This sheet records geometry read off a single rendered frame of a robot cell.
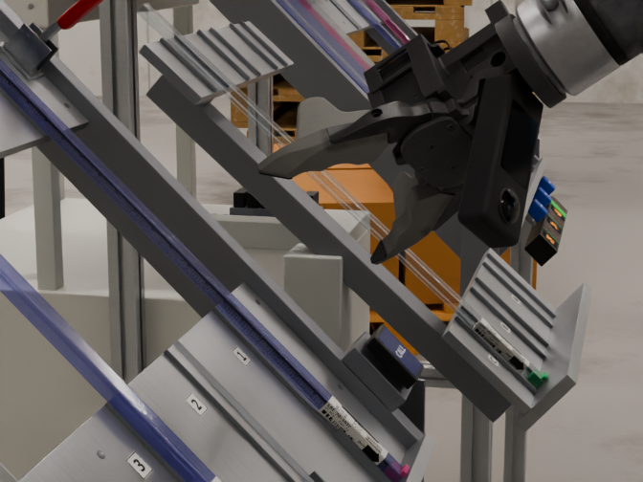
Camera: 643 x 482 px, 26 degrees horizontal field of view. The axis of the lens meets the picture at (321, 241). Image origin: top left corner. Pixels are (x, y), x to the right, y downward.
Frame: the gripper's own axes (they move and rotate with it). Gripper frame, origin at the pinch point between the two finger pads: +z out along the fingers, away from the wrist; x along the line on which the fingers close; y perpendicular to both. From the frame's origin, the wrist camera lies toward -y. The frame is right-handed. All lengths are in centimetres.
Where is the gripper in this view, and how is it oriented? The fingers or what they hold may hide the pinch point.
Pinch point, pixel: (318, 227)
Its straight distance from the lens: 102.3
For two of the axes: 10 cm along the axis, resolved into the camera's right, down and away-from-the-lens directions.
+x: -5.6, -4.4, -7.0
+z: -8.0, 5.2, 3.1
